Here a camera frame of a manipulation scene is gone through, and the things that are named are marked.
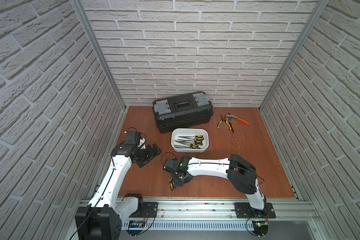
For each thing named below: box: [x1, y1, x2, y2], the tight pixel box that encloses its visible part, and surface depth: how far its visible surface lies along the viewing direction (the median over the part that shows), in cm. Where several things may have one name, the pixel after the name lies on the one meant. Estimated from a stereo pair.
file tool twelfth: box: [174, 144, 193, 149], surface depth 97 cm
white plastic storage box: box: [171, 128, 209, 153], surface depth 100 cm
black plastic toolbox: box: [152, 91, 214, 134], surface depth 99 cm
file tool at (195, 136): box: [178, 135, 204, 138], surface depth 102 cm
